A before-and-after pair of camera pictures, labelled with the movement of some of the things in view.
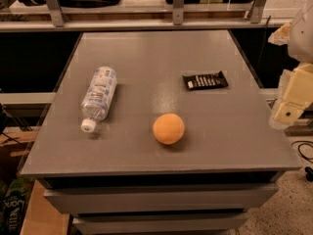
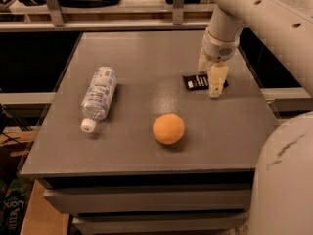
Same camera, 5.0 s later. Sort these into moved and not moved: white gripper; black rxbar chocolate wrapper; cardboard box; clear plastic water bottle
Moved: white gripper
Not moved: black rxbar chocolate wrapper; clear plastic water bottle; cardboard box
